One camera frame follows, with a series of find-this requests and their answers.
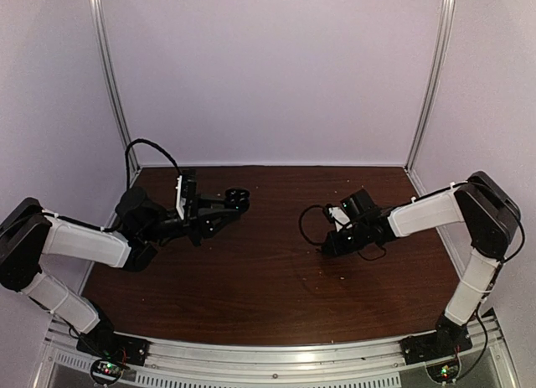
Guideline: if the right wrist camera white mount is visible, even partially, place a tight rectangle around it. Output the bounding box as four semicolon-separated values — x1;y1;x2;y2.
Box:
323;205;350;230

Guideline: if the left black camera cable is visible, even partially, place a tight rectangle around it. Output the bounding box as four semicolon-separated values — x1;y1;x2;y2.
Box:
124;138;183;184

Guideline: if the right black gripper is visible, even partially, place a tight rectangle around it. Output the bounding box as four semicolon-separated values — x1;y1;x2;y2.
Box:
322;220;370;257

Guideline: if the right circuit board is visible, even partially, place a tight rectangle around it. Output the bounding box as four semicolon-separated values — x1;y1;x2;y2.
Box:
426;360;461;384

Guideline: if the circuit board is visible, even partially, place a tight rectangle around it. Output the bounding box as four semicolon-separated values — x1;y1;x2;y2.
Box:
90;359;124;385
426;360;461;384

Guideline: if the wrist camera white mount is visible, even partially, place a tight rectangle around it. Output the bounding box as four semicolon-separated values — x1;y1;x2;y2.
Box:
175;168;197;220
323;205;350;230

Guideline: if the black camera cable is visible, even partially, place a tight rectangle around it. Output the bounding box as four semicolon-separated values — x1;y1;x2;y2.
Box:
124;138;183;184
298;204;332;247

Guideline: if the aluminium frame post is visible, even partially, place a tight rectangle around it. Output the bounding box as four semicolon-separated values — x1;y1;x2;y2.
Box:
89;0;132;150
405;0;456;173

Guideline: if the right aluminium frame post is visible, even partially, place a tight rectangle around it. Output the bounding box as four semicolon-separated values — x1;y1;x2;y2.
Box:
405;0;456;173

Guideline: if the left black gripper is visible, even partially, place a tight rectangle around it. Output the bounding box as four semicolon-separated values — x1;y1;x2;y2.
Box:
141;192;240;246

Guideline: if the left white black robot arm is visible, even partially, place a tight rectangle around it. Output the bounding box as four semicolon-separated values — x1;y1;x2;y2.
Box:
1;187;250;359

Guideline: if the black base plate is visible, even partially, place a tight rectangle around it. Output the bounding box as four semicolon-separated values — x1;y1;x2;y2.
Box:
399;332;472;365
76;334;150;366

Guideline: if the left aluminium frame post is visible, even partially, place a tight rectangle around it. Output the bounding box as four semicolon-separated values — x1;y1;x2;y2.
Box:
89;0;132;150

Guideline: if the left circuit board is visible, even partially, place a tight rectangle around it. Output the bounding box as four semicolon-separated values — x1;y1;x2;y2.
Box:
90;359;124;385

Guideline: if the right black camera cable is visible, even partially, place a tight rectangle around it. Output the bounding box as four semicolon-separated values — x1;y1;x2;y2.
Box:
298;204;332;247

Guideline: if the black earbud charging case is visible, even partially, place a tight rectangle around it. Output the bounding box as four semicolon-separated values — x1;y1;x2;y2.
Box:
224;188;250;212

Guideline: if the aluminium front rail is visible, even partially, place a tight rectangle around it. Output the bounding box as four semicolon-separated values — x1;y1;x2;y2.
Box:
37;308;516;388

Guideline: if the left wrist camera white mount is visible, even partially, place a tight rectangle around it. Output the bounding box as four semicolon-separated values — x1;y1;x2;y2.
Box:
175;168;197;220

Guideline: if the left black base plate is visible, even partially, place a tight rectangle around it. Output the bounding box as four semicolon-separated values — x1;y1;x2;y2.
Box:
76;334;150;366

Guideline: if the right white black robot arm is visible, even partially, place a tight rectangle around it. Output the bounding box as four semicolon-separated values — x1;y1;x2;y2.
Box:
320;171;523;356

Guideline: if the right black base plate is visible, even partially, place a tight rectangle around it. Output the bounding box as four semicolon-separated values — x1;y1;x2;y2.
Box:
399;332;472;365

